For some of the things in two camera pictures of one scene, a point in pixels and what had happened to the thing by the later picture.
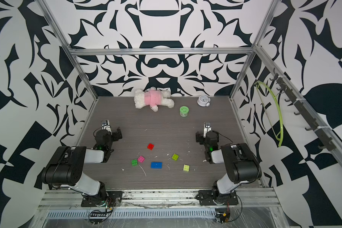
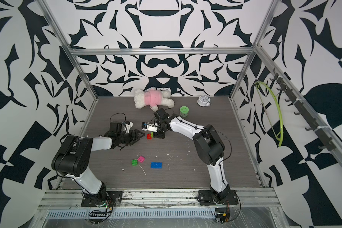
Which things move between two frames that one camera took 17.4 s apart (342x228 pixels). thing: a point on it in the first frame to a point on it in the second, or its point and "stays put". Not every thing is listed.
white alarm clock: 204,100 stays put
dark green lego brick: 134,162 stays put
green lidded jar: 184,110 stays put
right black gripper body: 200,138 to 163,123
